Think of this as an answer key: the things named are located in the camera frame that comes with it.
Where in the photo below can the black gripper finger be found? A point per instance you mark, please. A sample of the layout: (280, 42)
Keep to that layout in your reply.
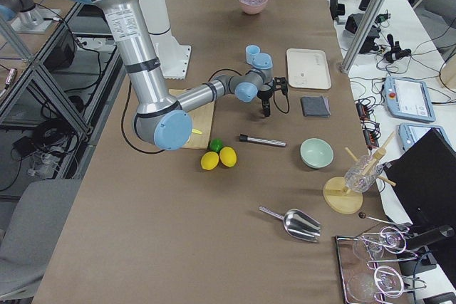
(266, 108)

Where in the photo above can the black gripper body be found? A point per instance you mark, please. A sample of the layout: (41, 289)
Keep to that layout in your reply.
(263, 96)

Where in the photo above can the steel muddler black tip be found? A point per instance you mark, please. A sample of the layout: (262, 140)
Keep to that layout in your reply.
(261, 141)

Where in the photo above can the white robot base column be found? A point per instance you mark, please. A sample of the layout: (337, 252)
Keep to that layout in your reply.
(174, 57)

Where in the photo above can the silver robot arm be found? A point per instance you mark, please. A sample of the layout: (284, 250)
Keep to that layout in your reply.
(161, 118)

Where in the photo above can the light blue plastic cup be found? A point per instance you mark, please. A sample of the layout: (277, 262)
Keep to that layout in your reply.
(251, 51)

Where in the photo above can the pink bowl of ice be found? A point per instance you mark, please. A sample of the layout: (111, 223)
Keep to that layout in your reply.
(253, 7)

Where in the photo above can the wooden cup tree stand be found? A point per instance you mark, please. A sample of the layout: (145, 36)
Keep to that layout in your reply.
(339, 197)

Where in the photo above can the steel ice scoop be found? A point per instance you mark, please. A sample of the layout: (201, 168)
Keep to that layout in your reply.
(297, 224)

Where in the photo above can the grey folded cloth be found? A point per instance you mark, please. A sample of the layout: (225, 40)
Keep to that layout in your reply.
(315, 106)

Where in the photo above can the cream rabbit tray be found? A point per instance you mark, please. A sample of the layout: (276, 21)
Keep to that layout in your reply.
(307, 69)

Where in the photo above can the green lime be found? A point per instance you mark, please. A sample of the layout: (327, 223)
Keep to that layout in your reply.
(216, 145)

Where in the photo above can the wooden cutting board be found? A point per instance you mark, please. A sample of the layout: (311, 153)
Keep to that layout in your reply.
(202, 118)

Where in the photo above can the yellow lemon near lime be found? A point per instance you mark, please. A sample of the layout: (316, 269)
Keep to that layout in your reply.
(228, 156)

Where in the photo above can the mint green bowl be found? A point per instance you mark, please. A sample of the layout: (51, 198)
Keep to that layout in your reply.
(316, 153)

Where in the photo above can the yellow lemon outer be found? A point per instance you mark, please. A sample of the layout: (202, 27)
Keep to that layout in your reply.
(209, 160)

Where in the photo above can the clear glass on stand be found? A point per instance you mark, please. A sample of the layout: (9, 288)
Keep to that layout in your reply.
(360, 177)

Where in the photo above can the blue teach pendant far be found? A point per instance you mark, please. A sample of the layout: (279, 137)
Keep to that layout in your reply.
(408, 99)

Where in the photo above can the blue teach pendant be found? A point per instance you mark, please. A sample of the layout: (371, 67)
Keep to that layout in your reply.
(410, 133)
(408, 99)

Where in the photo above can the blue teach pendant near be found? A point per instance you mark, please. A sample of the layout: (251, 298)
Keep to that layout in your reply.
(410, 133)

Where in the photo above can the black monitor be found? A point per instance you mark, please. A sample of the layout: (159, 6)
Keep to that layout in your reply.
(425, 181)

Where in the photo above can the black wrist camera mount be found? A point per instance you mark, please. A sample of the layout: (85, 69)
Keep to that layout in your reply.
(281, 83)

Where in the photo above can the aluminium frame post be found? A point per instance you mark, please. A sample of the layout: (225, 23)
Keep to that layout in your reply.
(361, 34)

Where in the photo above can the wire glass rack tray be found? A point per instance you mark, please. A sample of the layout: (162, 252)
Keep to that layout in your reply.
(368, 266)

